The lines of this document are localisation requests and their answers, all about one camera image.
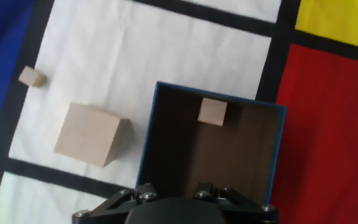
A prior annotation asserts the dark blue gift box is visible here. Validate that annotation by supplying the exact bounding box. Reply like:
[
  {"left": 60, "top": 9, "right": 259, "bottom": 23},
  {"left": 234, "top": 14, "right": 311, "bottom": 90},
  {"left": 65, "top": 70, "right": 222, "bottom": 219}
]
[{"left": 135, "top": 81, "right": 288, "bottom": 206}]

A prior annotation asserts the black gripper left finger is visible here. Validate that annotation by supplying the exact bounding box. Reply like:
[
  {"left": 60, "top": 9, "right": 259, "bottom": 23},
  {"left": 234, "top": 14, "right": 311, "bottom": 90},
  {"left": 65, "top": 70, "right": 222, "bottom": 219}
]
[{"left": 71, "top": 182, "right": 158, "bottom": 224}]

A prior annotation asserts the colour-block patterned cloth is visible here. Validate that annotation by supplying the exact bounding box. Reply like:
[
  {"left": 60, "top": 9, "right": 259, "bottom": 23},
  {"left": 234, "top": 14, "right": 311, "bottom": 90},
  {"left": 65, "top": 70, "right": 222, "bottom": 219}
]
[{"left": 0, "top": 0, "right": 358, "bottom": 224}]

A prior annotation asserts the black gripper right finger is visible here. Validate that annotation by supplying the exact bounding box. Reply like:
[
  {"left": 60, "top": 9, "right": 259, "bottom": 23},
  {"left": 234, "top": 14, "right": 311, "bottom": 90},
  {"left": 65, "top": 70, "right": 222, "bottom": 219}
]
[{"left": 193, "top": 182, "right": 279, "bottom": 224}]

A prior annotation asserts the large wooden cube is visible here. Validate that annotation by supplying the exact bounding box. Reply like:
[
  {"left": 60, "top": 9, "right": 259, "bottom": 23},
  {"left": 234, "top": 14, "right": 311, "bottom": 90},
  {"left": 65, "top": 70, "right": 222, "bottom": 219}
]
[{"left": 53, "top": 101, "right": 130, "bottom": 169}]

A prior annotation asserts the small wooden cube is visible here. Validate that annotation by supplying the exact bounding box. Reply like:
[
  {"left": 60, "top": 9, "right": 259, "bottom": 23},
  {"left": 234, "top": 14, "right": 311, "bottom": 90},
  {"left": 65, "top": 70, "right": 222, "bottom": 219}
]
[
  {"left": 197, "top": 97, "right": 228, "bottom": 127},
  {"left": 17, "top": 65, "right": 47, "bottom": 88}
]

